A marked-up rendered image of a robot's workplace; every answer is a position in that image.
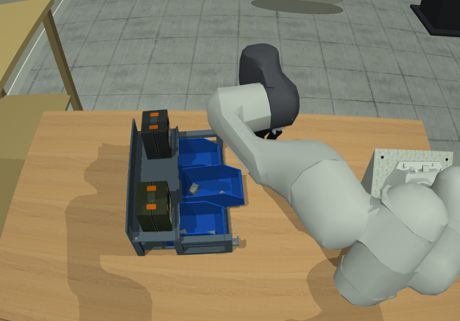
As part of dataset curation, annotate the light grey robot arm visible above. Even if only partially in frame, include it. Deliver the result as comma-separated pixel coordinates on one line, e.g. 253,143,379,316
206,43,460,307

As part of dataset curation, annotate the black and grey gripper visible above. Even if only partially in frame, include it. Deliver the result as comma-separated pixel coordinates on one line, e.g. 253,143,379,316
254,129,282,140

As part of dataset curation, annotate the blue bin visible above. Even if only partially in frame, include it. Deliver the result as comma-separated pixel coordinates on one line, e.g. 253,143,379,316
179,201,227,236
181,164,244,207
178,138,221,180

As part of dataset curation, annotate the dark green case with orange latches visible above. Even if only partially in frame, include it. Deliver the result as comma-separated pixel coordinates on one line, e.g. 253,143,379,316
136,181,172,232

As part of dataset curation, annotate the grey metal shelf rack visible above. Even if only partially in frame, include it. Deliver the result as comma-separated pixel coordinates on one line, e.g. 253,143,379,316
125,119,240,256

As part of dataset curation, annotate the black hard case with orange latches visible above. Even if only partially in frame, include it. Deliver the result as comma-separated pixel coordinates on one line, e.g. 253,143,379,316
141,109,171,159

